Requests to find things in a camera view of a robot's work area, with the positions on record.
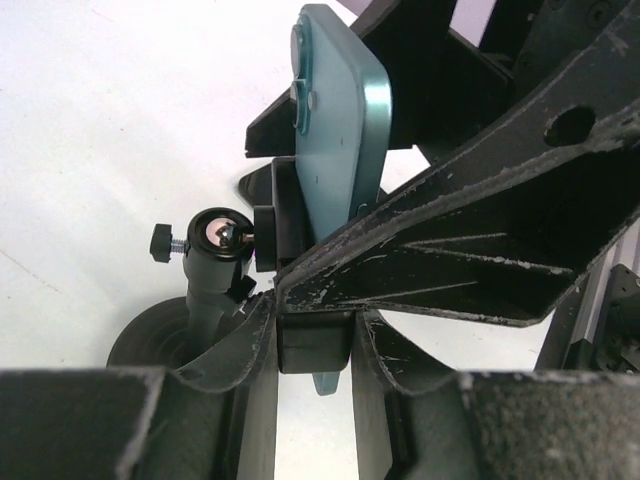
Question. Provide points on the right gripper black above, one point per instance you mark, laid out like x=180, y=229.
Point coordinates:
x=587, y=44

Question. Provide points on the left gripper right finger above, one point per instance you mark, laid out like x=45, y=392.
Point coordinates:
x=415, y=418

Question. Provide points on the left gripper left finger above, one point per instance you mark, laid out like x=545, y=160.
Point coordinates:
x=214, y=418

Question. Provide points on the teal-edged phone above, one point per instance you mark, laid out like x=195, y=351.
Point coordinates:
x=343, y=115

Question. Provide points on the black pole phone stand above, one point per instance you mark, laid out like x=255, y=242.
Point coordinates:
x=220, y=246

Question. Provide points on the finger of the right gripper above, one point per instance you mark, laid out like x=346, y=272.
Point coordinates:
x=445, y=91
x=499, y=233

